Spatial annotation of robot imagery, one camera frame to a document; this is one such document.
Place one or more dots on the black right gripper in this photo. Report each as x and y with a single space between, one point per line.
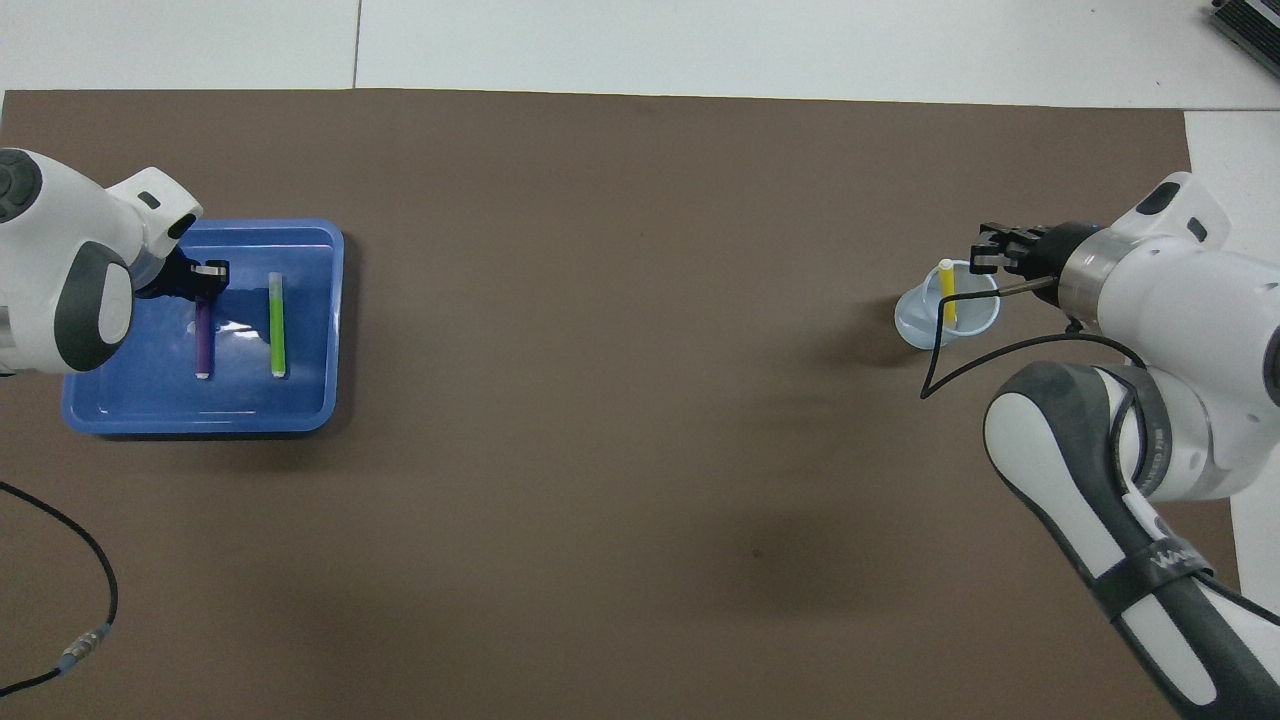
1060 248

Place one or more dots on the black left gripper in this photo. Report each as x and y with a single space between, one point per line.
172 280

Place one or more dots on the purple pen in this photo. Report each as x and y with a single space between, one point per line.
203 340

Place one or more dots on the yellow pen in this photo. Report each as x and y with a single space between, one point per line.
947 295

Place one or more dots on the green pen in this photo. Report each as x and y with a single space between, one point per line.
278 330

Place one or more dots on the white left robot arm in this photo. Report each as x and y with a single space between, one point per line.
50 230

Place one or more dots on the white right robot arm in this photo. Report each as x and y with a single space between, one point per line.
1170 300

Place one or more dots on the blue plastic tray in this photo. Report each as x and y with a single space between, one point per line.
310 400

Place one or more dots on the translucent plastic cup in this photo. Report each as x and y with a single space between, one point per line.
915 325

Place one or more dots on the grey ribbed device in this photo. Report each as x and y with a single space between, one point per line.
1250 25

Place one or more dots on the brown table mat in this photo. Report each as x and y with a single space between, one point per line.
600 300

